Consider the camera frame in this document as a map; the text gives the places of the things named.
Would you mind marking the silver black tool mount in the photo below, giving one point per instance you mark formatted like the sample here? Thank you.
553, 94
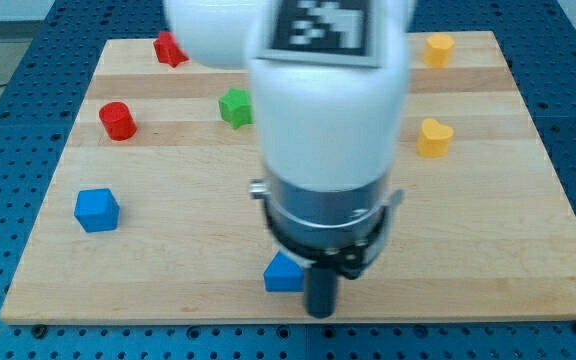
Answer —
343, 231

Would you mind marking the green star block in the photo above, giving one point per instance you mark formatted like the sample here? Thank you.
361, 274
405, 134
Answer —
235, 108

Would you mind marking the yellow heart block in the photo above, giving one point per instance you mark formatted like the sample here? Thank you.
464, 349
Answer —
434, 138

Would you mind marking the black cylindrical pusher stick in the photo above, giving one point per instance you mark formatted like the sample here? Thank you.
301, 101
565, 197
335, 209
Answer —
319, 291

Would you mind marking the red star block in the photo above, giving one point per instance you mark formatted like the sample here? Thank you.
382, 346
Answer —
168, 51

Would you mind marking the blue triangle block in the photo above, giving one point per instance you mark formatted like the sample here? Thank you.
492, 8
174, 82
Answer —
283, 275

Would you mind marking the red cylinder block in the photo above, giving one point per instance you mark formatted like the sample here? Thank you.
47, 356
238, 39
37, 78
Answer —
117, 121

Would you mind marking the blue cube block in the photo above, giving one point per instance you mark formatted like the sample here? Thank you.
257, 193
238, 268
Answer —
97, 210

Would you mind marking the black white fiducial marker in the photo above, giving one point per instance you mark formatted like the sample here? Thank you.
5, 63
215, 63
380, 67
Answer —
323, 32

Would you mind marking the wooden board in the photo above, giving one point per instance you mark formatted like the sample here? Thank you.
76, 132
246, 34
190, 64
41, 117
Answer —
484, 233

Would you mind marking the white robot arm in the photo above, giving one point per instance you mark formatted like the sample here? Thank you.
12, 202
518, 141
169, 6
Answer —
327, 82

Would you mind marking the yellow hexagon block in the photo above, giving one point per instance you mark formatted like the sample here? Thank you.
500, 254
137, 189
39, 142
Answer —
438, 50

